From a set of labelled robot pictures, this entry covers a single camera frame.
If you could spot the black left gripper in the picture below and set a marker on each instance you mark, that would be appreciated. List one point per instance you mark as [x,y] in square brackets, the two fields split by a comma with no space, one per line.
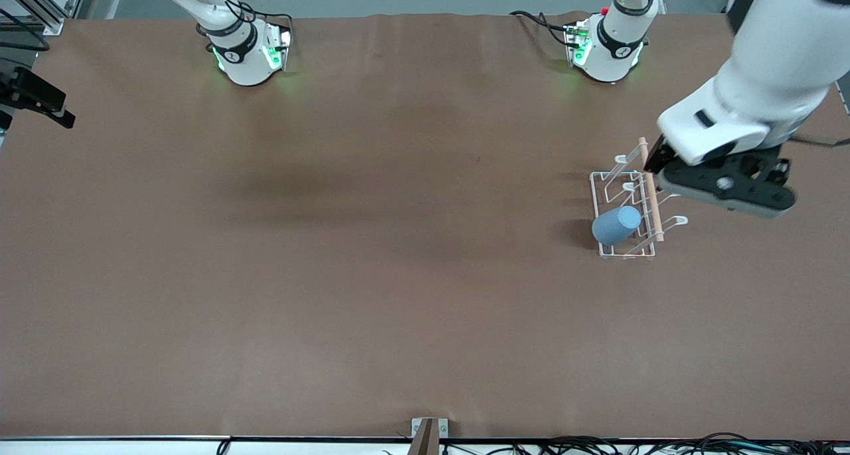
[654,157]

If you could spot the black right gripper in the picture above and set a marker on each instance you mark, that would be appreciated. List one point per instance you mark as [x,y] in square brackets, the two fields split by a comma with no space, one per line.
[28,90]

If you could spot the blue plastic cup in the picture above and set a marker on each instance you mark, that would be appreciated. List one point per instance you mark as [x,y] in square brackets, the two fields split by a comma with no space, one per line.
[614,226]

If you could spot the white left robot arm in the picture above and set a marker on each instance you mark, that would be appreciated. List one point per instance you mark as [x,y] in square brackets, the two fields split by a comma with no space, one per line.
[764,76]

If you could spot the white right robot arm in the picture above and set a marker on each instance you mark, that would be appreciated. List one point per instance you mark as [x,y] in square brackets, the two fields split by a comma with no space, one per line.
[246,60]

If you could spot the paper table cover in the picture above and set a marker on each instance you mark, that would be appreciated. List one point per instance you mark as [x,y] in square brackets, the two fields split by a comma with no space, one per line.
[398,309]

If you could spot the aluminium frame post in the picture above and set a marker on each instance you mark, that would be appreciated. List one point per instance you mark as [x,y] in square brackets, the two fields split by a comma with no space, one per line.
[52,26]

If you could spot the metal bracket with wooden post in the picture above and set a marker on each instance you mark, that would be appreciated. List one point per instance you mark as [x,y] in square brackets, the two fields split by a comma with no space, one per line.
[425,435]

